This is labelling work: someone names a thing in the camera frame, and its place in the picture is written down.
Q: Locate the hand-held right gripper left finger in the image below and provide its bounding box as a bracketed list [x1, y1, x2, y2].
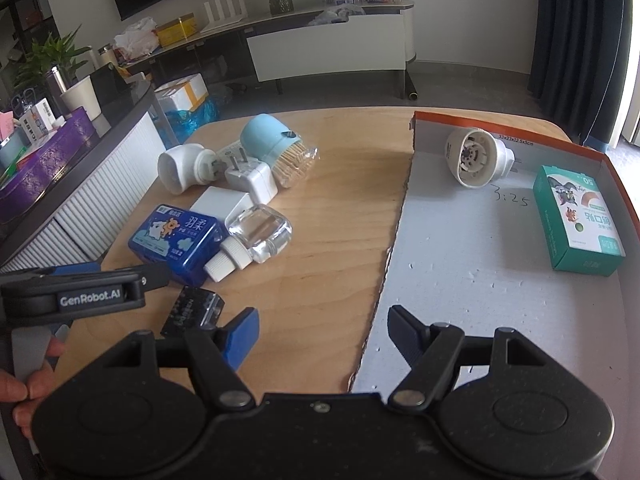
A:
[102, 307, 260, 408]

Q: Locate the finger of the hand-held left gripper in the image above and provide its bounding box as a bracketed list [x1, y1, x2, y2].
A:
[50, 261, 102, 277]
[125, 262, 173, 292]

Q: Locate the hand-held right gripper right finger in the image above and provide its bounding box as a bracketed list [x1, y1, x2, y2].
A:
[387, 304, 548, 408]

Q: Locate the box with white device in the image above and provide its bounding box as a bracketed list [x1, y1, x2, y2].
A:
[346, 110, 640, 480]

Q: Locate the white plug-in heater leaf logo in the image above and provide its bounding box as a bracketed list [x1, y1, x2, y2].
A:
[157, 142, 224, 196]

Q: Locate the white plug adapter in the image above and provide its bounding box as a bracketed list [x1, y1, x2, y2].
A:
[219, 141, 279, 204]

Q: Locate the person's left hand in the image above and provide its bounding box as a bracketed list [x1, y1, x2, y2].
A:
[0, 337, 67, 440]

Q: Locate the blue tissue pack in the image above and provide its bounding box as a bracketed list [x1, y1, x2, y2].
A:
[128, 203, 229, 287]

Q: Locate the small black box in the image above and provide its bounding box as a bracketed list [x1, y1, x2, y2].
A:
[160, 285, 227, 339]

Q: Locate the curved ribbed white counter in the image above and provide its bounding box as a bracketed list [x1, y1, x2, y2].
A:
[0, 80, 168, 271]

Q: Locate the white cardboard charger box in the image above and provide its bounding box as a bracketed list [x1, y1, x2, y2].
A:
[190, 186, 257, 227]

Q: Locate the clear liquid refill bottle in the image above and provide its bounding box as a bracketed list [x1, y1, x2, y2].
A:
[204, 203, 294, 283]

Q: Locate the purple patterned box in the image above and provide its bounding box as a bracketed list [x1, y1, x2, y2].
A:
[0, 107, 98, 226]

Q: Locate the blue plastic bag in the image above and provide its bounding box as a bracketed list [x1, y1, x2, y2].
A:
[160, 96, 223, 146]

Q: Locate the small white barcode box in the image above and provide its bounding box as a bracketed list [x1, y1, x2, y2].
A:
[20, 99, 56, 136]

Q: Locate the light blue toothpick holder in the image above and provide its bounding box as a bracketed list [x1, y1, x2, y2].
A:
[240, 113, 319, 189]

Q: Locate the black stand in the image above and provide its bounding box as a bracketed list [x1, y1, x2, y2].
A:
[90, 64, 132, 111]

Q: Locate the steel thermos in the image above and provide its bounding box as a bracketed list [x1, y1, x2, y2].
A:
[46, 64, 71, 111]

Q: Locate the cardboard box with orange tape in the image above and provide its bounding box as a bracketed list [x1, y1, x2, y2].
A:
[154, 73, 210, 113]

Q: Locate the white plug-in heater open base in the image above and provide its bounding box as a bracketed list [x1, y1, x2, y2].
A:
[446, 126, 519, 190]

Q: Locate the green bandage box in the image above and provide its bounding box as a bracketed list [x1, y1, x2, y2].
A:
[532, 164, 627, 277]

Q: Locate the leafy green plant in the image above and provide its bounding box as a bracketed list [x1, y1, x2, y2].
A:
[12, 25, 93, 91]

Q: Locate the white plastic bag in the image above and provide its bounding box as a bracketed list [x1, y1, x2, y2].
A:
[114, 16, 158, 61]

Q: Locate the yellow box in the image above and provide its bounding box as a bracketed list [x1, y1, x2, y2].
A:
[154, 16, 198, 47]

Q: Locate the white router with antennas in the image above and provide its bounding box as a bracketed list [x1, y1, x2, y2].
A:
[199, 0, 249, 33]

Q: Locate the white curved tv cabinet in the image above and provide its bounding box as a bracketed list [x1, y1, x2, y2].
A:
[115, 0, 417, 106]

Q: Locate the crumpled bag on cabinet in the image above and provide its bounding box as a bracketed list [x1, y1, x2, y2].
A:
[307, 4, 366, 26]

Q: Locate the dark blue curtain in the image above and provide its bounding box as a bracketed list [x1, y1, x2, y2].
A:
[530, 0, 626, 148]

